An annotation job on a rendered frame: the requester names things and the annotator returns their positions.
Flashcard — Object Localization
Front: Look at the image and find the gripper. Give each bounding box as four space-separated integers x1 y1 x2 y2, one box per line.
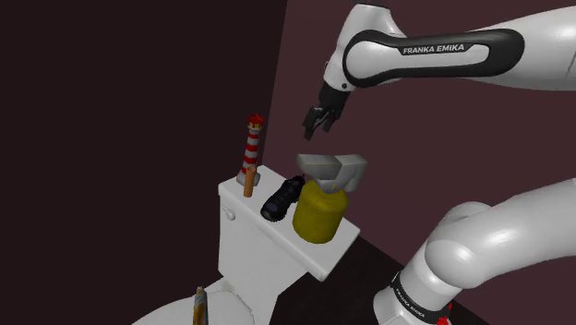
301 81 352 141

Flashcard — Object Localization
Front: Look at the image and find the red white lighthouse figure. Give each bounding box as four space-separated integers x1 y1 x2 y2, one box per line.
235 114 266 187

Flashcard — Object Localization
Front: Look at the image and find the black shoe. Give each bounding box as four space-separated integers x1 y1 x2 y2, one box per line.
259 175 306 223

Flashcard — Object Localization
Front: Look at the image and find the yellow spray bottle grey head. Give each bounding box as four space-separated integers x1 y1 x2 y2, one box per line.
292 153 368 245

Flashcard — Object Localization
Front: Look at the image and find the orange stick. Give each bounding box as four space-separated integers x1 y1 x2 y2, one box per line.
243 166 258 199

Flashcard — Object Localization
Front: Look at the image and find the white toilet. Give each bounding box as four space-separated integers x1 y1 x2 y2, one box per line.
130 164 361 325

